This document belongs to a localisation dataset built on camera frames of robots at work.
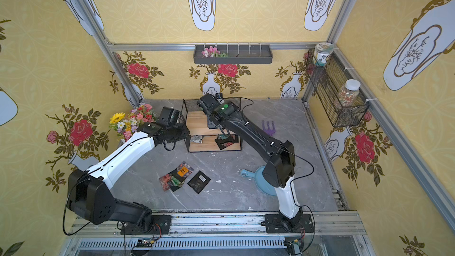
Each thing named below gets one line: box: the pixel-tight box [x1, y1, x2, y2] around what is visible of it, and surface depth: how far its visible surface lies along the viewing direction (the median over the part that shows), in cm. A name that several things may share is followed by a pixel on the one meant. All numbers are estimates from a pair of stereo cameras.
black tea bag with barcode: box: [186, 170, 212, 195], surface depth 87 cm
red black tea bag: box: [158, 173, 171, 192], surface depth 87 cm
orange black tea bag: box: [174, 160, 195, 182], surface depth 91 cm
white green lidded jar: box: [313, 42, 335, 67], surface depth 87 cm
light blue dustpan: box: [239, 165, 279, 196], surface depth 86 cm
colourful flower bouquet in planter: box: [109, 103, 157, 142], surface depth 89 cm
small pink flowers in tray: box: [201, 45, 227, 58], surface depth 89 cm
